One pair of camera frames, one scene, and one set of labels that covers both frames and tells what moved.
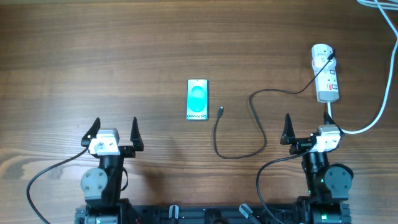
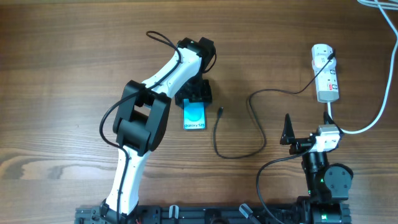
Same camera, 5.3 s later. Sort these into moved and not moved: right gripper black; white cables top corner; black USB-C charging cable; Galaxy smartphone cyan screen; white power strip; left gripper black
Moved: left gripper black; Galaxy smartphone cyan screen
Not moved: black USB-C charging cable; white power strip; right gripper black; white cables top corner
